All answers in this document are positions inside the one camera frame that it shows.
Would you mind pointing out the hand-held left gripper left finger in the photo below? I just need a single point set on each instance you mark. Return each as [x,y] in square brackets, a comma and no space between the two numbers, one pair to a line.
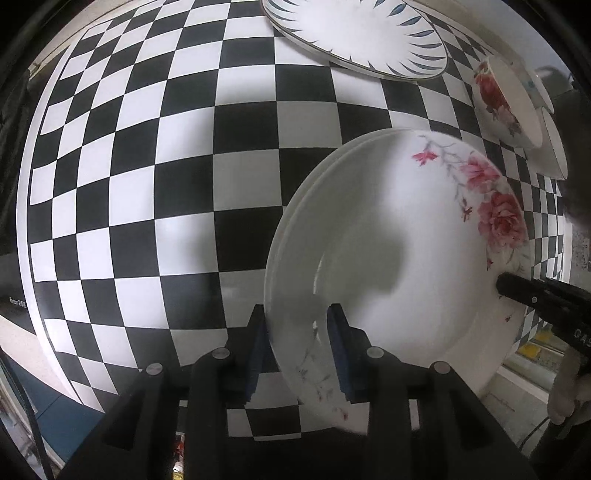
[256,360]

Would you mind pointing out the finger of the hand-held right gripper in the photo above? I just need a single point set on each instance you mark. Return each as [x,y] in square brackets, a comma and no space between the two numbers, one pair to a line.
[521,288]

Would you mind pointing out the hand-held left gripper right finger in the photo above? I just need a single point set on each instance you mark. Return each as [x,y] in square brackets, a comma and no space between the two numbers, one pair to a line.
[337,350]

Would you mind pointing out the white plate with pink flowers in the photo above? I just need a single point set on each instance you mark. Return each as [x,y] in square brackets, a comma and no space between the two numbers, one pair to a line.
[415,277]

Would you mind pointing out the white bowl with gold rim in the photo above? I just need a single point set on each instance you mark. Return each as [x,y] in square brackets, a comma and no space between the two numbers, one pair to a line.
[554,147]

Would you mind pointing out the white bowl with red flower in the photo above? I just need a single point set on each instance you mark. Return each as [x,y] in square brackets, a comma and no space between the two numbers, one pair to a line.
[498,110]

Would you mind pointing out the white plate with blue leaves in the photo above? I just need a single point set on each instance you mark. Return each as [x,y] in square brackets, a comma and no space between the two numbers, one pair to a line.
[351,32]

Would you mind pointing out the person's right hand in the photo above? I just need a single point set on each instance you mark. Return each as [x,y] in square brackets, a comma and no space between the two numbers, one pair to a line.
[570,387]

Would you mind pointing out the black white checkered tablecloth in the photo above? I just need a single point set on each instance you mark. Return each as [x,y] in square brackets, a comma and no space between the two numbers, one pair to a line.
[161,184]

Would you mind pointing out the dark furniture panel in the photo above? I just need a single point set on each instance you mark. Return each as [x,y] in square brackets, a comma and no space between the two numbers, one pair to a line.
[14,207]

